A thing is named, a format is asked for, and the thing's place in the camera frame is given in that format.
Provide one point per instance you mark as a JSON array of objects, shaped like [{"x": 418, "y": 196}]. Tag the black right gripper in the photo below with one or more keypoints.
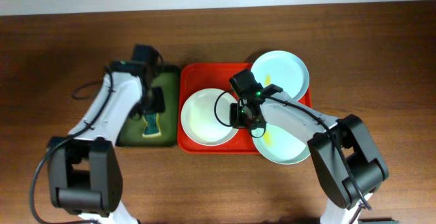
[{"x": 235, "y": 122}]

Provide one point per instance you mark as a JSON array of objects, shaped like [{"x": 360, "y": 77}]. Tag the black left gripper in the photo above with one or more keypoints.
[{"x": 155, "y": 101}]

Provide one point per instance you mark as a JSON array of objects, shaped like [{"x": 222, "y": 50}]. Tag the green yellow sponge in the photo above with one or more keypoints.
[{"x": 152, "y": 127}]

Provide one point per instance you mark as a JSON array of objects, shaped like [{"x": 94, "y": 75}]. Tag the white plate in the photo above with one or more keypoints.
[{"x": 198, "y": 118}]

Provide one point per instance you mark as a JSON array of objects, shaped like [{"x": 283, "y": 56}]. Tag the light green plate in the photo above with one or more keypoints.
[{"x": 279, "y": 146}]

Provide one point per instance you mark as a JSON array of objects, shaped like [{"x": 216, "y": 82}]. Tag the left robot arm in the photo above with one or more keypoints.
[{"x": 83, "y": 172}]

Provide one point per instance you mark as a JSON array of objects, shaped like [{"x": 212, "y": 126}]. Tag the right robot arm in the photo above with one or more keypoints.
[{"x": 348, "y": 164}]

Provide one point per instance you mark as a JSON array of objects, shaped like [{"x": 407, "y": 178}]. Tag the dark green tray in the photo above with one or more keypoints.
[{"x": 132, "y": 133}]

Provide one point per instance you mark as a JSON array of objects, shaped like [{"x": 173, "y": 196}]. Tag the red plastic tray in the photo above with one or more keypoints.
[{"x": 198, "y": 76}]

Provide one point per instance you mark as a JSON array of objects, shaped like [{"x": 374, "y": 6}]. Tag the light blue plate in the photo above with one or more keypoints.
[{"x": 283, "y": 69}]

